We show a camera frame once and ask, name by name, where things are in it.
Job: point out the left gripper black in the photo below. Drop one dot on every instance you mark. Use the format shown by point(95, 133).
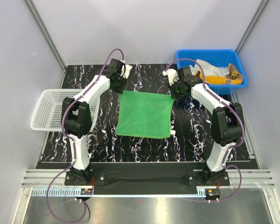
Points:
point(119, 90)

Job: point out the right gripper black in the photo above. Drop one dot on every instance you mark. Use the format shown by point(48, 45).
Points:
point(174, 96)

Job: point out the green microfiber towel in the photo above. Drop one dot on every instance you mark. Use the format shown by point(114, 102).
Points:
point(144, 115)

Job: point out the brown yellow towel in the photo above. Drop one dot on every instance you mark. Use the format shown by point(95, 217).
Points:
point(234, 77)

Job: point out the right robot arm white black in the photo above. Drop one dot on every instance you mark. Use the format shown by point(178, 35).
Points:
point(227, 125)

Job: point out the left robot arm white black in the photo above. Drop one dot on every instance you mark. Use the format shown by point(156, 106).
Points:
point(80, 113)

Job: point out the light grey towel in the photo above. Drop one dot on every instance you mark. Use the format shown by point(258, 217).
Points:
point(211, 70)

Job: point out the blue plastic bin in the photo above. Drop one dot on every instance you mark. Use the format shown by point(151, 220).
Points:
point(219, 58)

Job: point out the white perforated plastic basket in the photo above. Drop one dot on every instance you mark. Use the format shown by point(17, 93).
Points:
point(47, 115)

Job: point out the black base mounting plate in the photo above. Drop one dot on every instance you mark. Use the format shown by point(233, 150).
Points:
point(146, 178)

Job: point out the right small circuit board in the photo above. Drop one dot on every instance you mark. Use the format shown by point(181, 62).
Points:
point(215, 193)

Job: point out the small circuit board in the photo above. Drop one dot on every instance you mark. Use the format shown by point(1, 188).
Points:
point(215, 193)
point(86, 191)

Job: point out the left small circuit board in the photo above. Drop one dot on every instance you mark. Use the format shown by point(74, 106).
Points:
point(86, 191)

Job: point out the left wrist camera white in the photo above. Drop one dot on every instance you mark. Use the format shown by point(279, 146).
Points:
point(126, 71)

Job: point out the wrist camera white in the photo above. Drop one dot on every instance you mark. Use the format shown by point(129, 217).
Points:
point(126, 71)
point(172, 76)

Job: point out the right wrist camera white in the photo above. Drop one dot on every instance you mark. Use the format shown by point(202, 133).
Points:
point(172, 76)

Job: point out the left aluminium frame post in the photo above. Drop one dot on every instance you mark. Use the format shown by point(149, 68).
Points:
point(36, 16)

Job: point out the aluminium frame post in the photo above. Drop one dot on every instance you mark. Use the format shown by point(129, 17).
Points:
point(252, 24)
point(36, 16)

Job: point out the right aluminium frame post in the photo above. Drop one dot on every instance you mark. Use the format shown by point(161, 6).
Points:
point(252, 24)

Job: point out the aluminium rail front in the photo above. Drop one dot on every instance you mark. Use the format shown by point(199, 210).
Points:
point(251, 178)

